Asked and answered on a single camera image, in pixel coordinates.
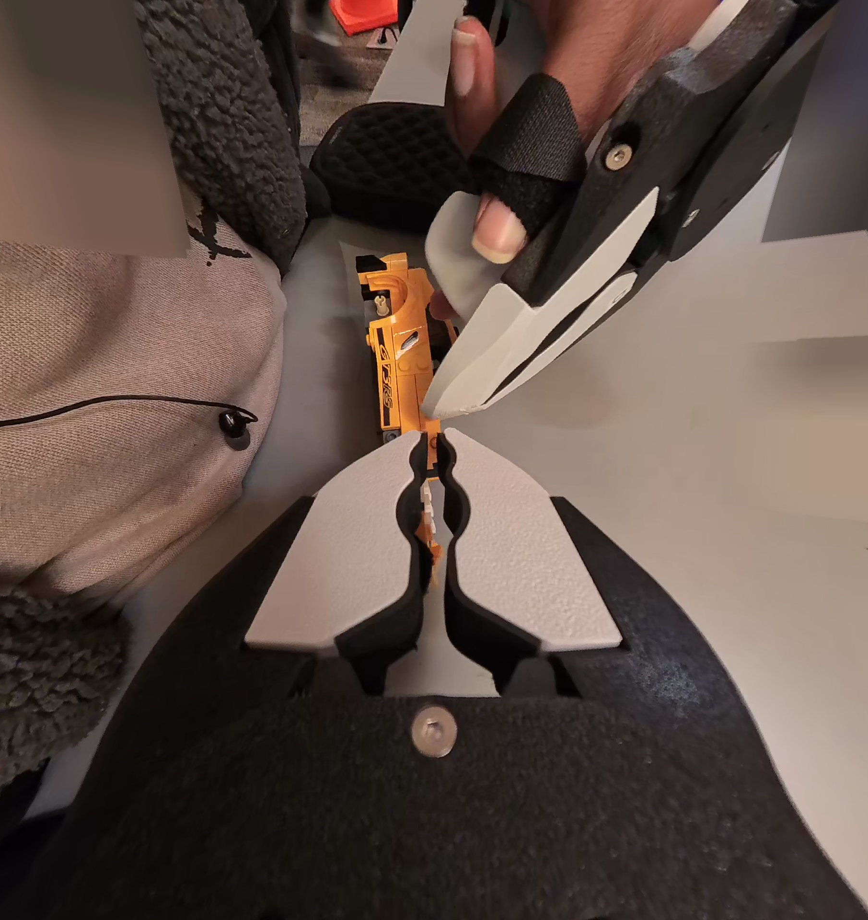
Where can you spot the black trousers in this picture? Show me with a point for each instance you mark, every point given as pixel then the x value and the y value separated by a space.
pixel 2 812

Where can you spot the orange plastic cone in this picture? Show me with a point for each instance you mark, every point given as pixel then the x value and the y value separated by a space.
pixel 365 14

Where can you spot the black quilted cushion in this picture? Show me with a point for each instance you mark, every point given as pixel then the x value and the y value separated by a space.
pixel 383 158

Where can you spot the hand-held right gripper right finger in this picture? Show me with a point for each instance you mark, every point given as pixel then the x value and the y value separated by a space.
pixel 534 568

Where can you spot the person's left hand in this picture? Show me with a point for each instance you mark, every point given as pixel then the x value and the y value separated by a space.
pixel 592 50

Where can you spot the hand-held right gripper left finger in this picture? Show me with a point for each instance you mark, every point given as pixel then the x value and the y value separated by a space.
pixel 333 560

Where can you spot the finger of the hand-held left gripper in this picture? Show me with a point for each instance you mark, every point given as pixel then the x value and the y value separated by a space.
pixel 477 359
pixel 592 316

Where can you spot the yellow lego car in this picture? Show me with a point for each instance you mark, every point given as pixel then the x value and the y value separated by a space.
pixel 398 359

